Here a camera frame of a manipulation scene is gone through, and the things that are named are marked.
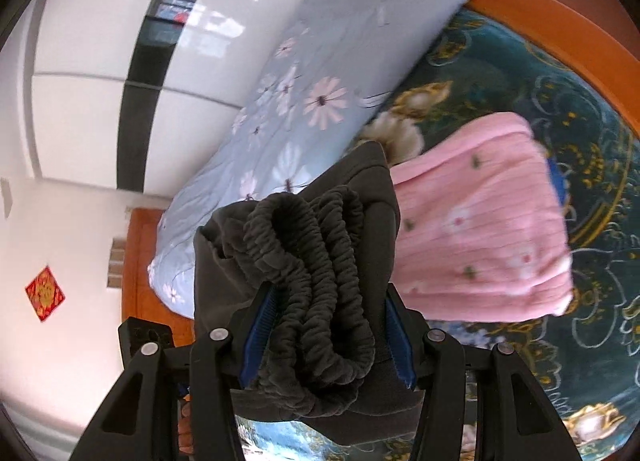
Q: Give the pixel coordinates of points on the orange wooden bed frame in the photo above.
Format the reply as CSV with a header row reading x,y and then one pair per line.
x,y
569,36

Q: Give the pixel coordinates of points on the light blue floral quilt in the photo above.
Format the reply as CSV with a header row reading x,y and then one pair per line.
x,y
337,63

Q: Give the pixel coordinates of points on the pink folded garment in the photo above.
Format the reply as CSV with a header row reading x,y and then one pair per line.
x,y
483,235

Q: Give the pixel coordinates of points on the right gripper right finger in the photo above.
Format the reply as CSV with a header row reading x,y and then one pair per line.
x,y
515,420

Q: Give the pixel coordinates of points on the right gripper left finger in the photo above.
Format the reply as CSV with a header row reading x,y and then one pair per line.
x,y
143,423

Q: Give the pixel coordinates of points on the white wardrobe with black stripe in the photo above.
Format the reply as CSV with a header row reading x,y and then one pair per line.
x,y
131,95

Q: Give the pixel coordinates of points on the teal floral bed blanket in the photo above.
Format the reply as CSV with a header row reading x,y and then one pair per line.
x,y
587,359

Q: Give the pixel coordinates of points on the person's hand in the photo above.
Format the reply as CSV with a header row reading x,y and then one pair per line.
x,y
185,438

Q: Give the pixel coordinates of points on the red paper wall decoration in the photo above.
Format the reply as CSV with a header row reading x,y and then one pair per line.
x,y
44,294

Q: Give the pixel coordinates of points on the dark grey sweatpants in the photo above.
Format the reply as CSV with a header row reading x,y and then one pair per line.
x,y
328,252

